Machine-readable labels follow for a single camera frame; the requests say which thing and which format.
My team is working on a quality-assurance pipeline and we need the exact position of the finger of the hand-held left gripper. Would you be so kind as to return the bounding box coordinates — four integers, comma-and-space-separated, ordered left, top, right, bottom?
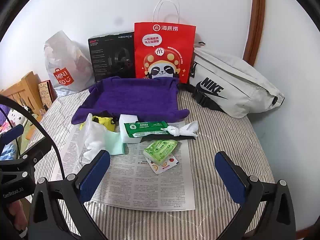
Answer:
0, 124, 25, 146
0, 140, 55, 180

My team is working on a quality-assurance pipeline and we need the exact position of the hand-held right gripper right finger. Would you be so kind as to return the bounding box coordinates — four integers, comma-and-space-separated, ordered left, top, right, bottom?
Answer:
214, 151, 297, 240

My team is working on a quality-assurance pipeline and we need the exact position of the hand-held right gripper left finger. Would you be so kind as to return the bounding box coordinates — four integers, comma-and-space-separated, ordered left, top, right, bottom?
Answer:
29, 149, 112, 240

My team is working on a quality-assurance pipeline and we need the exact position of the white sock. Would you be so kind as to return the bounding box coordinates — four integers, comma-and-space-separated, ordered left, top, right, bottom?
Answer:
84, 122, 112, 160

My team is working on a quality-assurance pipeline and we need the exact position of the mint green sock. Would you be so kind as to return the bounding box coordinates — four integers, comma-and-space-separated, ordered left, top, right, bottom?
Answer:
101, 132, 128, 155

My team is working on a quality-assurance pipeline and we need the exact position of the clear plastic bag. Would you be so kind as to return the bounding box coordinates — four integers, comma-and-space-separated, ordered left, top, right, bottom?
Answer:
74, 113, 95, 166

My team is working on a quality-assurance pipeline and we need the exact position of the yellow and black mesh pouch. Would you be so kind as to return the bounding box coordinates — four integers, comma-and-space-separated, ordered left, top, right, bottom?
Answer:
79, 116, 116, 132

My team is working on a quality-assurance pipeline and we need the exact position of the white sponge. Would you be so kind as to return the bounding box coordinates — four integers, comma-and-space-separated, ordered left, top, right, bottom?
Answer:
118, 114, 141, 144

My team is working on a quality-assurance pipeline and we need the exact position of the fruit print sachet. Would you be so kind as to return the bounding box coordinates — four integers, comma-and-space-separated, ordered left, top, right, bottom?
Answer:
146, 156, 180, 174

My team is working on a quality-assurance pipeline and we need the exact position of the green wet wipes packet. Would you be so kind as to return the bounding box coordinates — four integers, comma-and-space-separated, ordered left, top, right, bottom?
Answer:
124, 120, 173, 139

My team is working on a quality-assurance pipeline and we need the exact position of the green frog print tissue pack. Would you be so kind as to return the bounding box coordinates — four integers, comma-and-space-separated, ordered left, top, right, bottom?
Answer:
143, 140, 178, 161

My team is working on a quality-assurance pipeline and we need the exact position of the purple towel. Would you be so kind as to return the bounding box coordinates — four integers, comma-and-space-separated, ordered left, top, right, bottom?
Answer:
71, 76, 190, 125

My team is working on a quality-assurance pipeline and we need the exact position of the person's left hand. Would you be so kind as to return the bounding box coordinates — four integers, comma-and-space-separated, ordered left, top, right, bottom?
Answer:
5, 201, 28, 233

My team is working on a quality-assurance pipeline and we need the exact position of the white dotted fabric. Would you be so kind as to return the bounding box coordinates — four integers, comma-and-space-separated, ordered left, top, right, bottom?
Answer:
6, 107, 28, 130

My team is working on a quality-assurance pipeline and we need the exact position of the purple plush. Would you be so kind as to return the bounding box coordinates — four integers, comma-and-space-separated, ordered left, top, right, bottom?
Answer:
0, 105, 9, 128

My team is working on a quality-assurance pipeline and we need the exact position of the striped bed sheet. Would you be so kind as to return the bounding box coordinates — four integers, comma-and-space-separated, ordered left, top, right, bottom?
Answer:
25, 81, 275, 240

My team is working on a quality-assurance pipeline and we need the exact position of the wooden bedside table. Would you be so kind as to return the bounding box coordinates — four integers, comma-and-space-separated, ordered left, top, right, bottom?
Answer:
0, 71, 43, 117

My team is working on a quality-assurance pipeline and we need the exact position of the newspaper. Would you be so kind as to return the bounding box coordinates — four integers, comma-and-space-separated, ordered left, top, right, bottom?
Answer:
51, 120, 196, 212

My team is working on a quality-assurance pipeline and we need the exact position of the patterned box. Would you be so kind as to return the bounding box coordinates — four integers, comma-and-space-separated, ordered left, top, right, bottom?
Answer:
38, 80, 57, 111

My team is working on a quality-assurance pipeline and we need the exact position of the white plastic shopping bag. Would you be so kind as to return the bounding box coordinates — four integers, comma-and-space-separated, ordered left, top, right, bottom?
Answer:
44, 30, 97, 98

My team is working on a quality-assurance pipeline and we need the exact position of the white waist bag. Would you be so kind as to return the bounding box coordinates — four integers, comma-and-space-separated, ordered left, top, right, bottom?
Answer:
178, 41, 285, 119

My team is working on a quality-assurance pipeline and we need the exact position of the black headset box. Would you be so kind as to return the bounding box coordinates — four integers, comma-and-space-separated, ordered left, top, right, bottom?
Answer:
88, 31, 137, 84

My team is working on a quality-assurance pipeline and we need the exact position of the red paper bag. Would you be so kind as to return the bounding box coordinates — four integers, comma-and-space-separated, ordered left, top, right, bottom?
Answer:
134, 0, 197, 84

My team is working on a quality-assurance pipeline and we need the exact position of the black cable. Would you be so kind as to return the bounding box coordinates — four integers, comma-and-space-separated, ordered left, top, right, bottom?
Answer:
0, 95, 65, 180

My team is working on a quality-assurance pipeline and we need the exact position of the brown wooden frame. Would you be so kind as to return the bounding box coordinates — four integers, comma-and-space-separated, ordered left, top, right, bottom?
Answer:
243, 0, 266, 67

